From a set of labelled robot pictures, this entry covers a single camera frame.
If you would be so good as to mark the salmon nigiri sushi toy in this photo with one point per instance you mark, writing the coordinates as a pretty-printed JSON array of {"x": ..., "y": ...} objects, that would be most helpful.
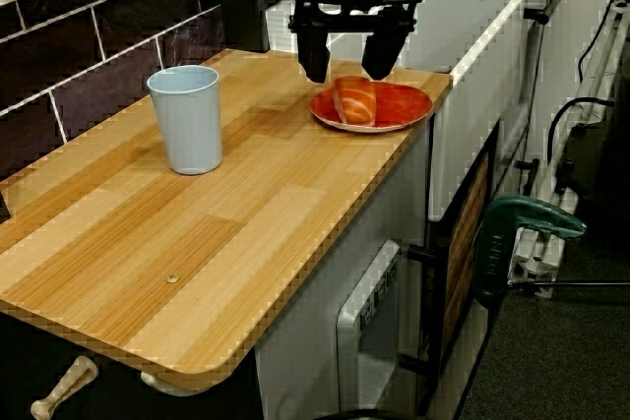
[{"x": 357, "y": 102}]

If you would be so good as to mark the green metal clamp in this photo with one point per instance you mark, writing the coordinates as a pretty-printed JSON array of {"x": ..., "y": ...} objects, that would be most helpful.
[{"x": 497, "y": 243}]

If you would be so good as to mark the red round plate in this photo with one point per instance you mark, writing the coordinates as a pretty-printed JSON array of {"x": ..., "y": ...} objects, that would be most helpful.
[{"x": 398, "y": 105}]

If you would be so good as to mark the grey toy dispenser panel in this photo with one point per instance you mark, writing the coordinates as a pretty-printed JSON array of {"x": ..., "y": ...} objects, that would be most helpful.
[{"x": 374, "y": 366}]

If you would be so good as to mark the white toy kitchen unit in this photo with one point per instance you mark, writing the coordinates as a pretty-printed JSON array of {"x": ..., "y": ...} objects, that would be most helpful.
[{"x": 467, "y": 46}]

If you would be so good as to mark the small brass screw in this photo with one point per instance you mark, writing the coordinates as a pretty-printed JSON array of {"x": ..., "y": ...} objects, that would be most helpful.
[{"x": 171, "y": 278}]

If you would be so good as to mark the aluminium frame rail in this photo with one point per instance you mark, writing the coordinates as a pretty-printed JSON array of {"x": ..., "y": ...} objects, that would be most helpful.
[{"x": 536, "y": 267}]

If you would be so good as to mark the light blue plastic cup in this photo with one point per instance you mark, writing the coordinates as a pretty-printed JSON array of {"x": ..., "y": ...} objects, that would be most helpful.
[{"x": 189, "y": 130}]

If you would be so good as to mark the black framed wood door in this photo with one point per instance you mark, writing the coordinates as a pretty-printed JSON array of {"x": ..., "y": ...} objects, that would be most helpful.
[{"x": 462, "y": 253}]

